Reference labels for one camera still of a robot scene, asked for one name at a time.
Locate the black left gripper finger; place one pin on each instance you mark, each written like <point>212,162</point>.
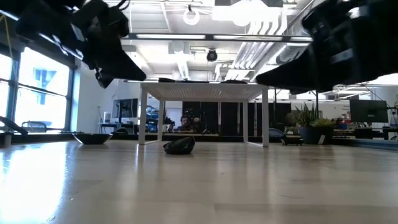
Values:
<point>118,72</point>
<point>121,57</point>

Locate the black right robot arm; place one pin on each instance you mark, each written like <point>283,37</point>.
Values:
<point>388,37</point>

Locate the LED light bar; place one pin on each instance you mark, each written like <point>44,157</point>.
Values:
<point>171,36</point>

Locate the black dome camera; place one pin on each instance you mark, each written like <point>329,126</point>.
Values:
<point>212,56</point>

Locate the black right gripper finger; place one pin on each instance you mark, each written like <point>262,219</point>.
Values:
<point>295,67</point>
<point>295,82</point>

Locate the black square mini plate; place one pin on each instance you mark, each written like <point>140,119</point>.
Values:
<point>292,141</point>

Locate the black teardrop mini plate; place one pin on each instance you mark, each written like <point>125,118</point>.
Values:
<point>167,80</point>
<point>178,147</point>

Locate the mesh office chair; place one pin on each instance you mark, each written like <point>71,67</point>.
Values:
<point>34,126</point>

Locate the large window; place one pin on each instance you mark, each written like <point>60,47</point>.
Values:
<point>40,102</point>

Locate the blue office chair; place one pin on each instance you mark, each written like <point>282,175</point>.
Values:
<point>276,133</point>

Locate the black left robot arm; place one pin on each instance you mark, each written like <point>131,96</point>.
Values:
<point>46,25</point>

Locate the black aluminium frame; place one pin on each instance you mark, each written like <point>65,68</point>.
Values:
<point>217,138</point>

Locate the white perforated metal shelf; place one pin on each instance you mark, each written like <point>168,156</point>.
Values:
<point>202,90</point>

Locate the black partition panels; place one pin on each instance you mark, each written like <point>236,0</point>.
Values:
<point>228,118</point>

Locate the silver ventilation duct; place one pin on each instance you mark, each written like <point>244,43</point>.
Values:
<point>292,53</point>

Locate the black computer monitor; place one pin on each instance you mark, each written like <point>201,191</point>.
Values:
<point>368,111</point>
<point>129,107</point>

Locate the dark office chair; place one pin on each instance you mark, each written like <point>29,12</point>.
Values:
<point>119,131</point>

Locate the black leaf mini plate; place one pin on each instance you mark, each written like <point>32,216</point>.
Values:
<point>93,139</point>
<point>234,81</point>

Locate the person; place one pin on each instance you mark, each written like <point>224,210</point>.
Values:
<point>185,122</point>

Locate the potted green plant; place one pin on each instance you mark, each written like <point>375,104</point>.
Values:
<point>314,133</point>

